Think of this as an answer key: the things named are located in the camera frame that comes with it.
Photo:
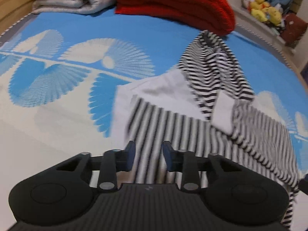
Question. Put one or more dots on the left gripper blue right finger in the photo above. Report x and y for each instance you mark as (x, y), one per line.
(184, 162)

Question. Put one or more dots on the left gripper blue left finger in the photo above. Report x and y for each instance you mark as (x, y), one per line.
(112, 162)

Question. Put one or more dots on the black white striped hooded top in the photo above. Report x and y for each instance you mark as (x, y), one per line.
(204, 105)

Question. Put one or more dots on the blue white patterned bed sheet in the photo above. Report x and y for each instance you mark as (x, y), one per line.
(59, 74)

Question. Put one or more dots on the red knitted folded blanket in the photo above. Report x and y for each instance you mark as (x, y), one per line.
(216, 16)

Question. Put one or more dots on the yellow bird plush toy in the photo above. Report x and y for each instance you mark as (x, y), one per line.
(274, 16)

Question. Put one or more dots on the yellow duck plush toy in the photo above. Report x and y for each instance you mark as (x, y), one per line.
(258, 9)

